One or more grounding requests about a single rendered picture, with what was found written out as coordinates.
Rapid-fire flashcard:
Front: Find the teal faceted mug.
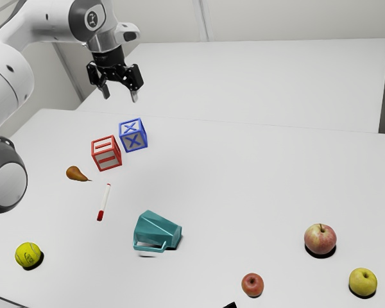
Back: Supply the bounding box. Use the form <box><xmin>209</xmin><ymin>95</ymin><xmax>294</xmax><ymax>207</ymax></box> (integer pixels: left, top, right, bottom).
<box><xmin>132</xmin><ymin>209</ymin><xmax>183</xmax><ymax>254</ymax></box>

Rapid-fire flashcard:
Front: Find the brown pear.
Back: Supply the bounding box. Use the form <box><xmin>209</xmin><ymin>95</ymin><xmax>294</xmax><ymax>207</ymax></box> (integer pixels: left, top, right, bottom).
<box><xmin>65</xmin><ymin>165</ymin><xmax>93</xmax><ymax>183</ymax></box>

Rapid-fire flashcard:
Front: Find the small red apple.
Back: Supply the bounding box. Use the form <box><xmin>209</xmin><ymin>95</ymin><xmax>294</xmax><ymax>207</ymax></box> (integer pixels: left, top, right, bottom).
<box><xmin>241</xmin><ymin>272</ymin><xmax>265</xmax><ymax>297</ymax></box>

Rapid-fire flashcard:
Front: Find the blue letter block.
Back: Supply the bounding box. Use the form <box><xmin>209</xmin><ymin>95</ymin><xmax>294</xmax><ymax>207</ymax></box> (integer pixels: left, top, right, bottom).
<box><xmin>118</xmin><ymin>117</ymin><xmax>149</xmax><ymax>153</ymax></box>

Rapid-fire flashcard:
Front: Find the yellow tennis ball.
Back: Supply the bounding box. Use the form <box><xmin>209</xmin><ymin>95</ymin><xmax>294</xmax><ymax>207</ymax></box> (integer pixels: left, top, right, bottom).
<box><xmin>14</xmin><ymin>241</ymin><xmax>42</xmax><ymax>268</ymax></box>

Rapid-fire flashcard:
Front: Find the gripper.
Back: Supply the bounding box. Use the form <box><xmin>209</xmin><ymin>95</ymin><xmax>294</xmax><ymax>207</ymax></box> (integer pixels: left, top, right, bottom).
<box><xmin>85</xmin><ymin>45</ymin><xmax>145</xmax><ymax>103</ymax></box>

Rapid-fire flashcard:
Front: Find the large red yellow apple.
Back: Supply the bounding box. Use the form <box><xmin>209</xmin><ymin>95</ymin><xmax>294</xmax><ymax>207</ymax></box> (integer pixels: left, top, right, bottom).
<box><xmin>304</xmin><ymin>223</ymin><xmax>338</xmax><ymax>255</ymax></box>

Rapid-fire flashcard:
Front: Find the red letter block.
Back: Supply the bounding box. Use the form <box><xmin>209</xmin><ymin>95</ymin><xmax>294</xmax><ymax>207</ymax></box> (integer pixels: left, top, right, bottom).
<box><xmin>90</xmin><ymin>134</ymin><xmax>123</xmax><ymax>173</ymax></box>

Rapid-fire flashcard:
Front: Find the red and white marker pen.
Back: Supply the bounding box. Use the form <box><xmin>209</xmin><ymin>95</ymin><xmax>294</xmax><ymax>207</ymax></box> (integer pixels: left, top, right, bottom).
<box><xmin>96</xmin><ymin>183</ymin><xmax>112</xmax><ymax>222</ymax></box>

